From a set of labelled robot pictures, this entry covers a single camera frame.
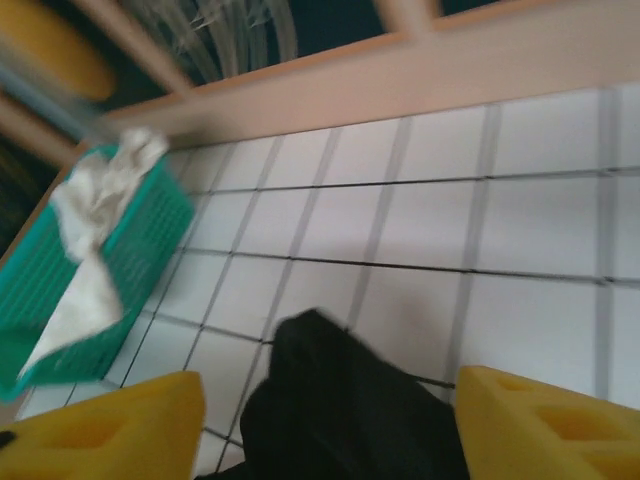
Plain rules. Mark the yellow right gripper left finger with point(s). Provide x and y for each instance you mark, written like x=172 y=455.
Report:
x=100 y=430

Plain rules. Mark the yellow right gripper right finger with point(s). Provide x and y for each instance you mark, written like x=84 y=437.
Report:
x=550 y=430

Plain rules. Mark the black t-shirt with blue print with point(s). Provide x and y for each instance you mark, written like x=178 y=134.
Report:
x=340 y=400

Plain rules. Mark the teal plastic basket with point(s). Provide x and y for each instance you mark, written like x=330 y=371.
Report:
x=135 y=260

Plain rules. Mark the white t-shirt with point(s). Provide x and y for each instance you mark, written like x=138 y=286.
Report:
x=100 y=200

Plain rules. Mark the aluminium corner post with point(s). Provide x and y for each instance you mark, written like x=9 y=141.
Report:
x=45 y=95

